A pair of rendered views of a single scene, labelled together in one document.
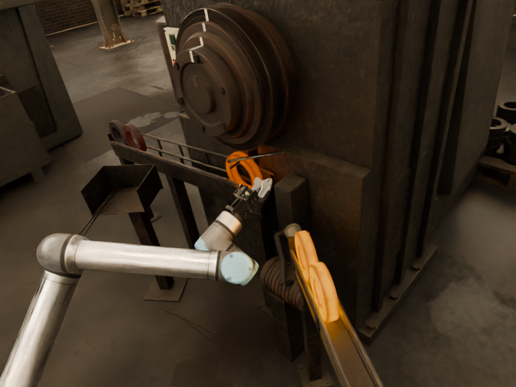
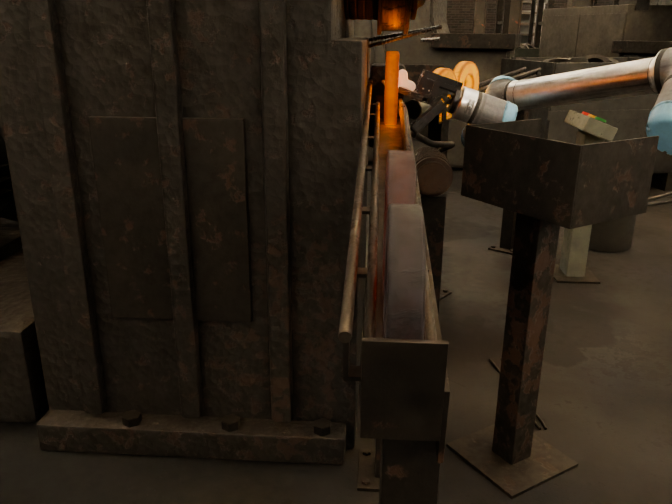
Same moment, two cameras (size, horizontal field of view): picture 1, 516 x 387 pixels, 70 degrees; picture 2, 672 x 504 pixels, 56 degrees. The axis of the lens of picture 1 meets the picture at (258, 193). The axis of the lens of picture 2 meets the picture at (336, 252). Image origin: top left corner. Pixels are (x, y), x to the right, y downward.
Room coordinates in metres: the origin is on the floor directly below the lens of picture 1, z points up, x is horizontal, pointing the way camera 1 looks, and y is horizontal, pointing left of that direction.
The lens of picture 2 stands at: (2.51, 1.12, 0.88)
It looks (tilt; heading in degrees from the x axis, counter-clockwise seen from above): 19 degrees down; 225
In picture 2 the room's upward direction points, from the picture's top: straight up
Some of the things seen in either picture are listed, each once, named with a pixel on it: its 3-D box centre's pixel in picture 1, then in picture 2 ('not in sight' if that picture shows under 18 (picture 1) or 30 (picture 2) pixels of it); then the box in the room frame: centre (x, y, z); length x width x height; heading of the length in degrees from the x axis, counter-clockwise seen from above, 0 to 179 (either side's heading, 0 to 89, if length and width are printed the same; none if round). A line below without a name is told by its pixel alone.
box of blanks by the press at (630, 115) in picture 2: not in sight; (588, 118); (-1.46, -0.59, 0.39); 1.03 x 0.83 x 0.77; 146
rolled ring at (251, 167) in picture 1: (243, 173); (391, 88); (1.23, 0.04, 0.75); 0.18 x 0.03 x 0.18; 40
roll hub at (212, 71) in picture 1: (204, 93); not in sight; (1.16, 0.12, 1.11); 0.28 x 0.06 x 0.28; 41
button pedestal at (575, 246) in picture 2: not in sight; (582, 197); (0.23, 0.15, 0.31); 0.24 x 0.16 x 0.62; 41
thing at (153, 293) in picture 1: (143, 237); (535, 311); (1.41, 0.59, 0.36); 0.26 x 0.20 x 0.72; 76
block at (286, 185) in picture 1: (293, 207); (385, 106); (1.06, -0.12, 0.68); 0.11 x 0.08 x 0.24; 131
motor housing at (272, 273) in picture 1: (295, 317); (426, 231); (0.89, -0.07, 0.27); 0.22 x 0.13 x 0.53; 41
